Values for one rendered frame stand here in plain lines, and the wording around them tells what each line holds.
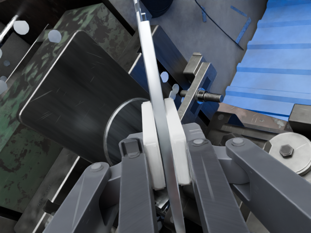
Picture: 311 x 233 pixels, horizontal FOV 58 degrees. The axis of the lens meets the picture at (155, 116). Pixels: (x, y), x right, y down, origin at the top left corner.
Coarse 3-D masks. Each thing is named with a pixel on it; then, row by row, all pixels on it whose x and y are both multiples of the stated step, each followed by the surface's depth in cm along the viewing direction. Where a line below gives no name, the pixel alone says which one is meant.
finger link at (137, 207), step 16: (128, 144) 14; (128, 160) 14; (144, 160) 13; (128, 176) 12; (144, 176) 12; (128, 192) 11; (144, 192) 11; (128, 208) 10; (144, 208) 10; (128, 224) 10; (144, 224) 9
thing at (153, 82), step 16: (144, 16) 39; (144, 32) 18; (144, 48) 18; (144, 64) 18; (160, 96) 18; (160, 112) 18; (160, 128) 18; (160, 144) 18; (176, 176) 19; (176, 192) 19; (176, 208) 20; (176, 224) 22
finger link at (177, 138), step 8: (168, 104) 19; (168, 112) 18; (176, 112) 18; (168, 120) 17; (176, 120) 17; (168, 128) 16; (176, 128) 16; (176, 136) 15; (184, 136) 15; (176, 144) 14; (184, 144) 14; (176, 152) 15; (184, 152) 15; (176, 160) 15; (184, 160) 15; (176, 168) 15; (184, 168) 15; (184, 176) 15; (184, 184) 15
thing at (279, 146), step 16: (224, 128) 41; (240, 128) 40; (224, 144) 35; (256, 144) 34; (272, 144) 35; (288, 144) 33; (304, 144) 32; (288, 160) 33; (304, 160) 32; (304, 176) 32; (192, 192) 36; (192, 208) 38; (240, 208) 31; (256, 224) 32
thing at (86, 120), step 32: (64, 64) 35; (96, 64) 38; (32, 96) 33; (64, 96) 35; (96, 96) 39; (128, 96) 43; (32, 128) 33; (64, 128) 36; (96, 128) 40; (128, 128) 43; (96, 160) 40
